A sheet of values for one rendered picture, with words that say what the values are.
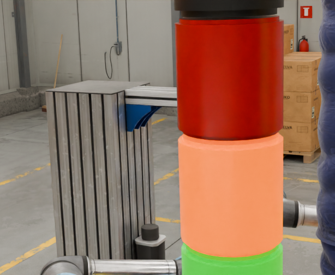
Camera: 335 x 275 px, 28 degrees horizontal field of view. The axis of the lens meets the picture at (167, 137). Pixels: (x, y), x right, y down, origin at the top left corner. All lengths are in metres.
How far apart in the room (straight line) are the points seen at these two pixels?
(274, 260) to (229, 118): 0.07
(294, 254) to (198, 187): 5.90
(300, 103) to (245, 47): 8.79
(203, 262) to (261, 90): 0.09
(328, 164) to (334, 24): 0.39
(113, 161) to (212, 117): 1.82
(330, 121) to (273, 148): 1.64
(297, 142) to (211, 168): 8.90
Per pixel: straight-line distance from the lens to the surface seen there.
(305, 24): 11.77
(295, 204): 2.44
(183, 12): 0.31
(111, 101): 2.08
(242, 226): 0.31
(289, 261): 6.06
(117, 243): 2.20
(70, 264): 1.90
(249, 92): 0.30
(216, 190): 0.31
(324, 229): 2.06
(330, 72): 1.93
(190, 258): 0.33
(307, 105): 9.06
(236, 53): 0.30
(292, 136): 9.21
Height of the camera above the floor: 2.34
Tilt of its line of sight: 12 degrees down
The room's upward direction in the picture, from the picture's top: 2 degrees counter-clockwise
